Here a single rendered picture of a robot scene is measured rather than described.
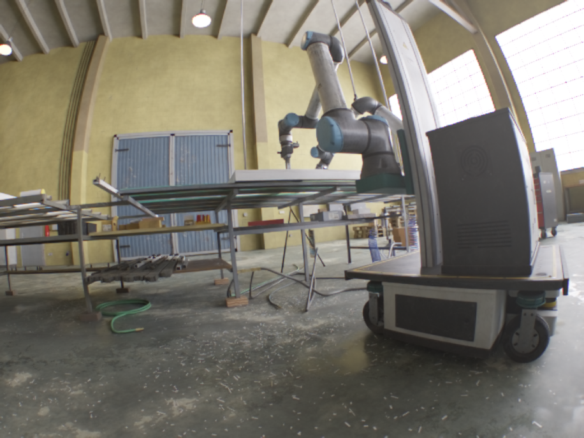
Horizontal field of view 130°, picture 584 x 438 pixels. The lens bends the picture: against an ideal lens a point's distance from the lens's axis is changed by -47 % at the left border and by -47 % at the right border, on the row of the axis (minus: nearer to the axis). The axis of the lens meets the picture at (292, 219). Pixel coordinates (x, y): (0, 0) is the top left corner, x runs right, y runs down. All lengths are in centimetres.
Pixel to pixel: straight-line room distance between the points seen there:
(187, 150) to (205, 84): 263
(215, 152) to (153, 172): 207
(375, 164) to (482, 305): 67
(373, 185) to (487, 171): 46
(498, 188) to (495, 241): 17
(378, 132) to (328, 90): 28
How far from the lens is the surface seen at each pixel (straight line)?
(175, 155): 849
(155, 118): 912
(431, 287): 94
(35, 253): 985
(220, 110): 923
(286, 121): 168
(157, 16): 1068
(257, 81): 966
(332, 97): 115
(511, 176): 90
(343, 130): 103
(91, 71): 1042
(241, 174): 164
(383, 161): 109
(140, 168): 851
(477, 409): 82
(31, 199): 189
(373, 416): 79
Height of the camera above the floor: 53
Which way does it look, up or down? 2 degrees up
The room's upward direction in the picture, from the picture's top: 5 degrees counter-clockwise
